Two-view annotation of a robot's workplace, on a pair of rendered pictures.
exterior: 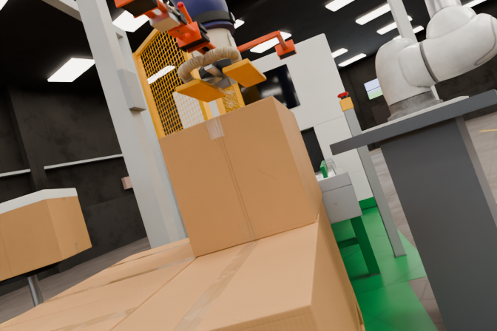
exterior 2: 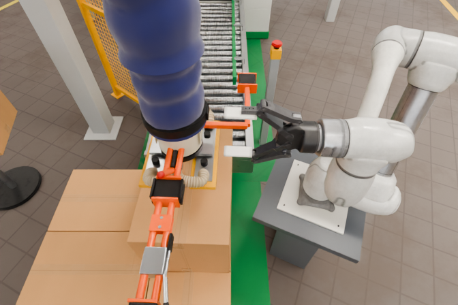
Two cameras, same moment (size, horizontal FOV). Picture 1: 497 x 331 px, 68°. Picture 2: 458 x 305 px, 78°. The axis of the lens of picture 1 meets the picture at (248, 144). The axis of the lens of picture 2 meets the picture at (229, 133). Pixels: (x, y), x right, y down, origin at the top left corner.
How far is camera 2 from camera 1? 150 cm
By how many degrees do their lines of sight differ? 55
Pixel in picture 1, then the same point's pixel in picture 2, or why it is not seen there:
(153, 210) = (73, 73)
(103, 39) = not seen: outside the picture
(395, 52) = not seen: hidden behind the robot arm
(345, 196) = (246, 164)
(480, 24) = (388, 209)
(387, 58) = (321, 182)
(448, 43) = (362, 204)
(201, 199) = not seen: hidden behind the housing
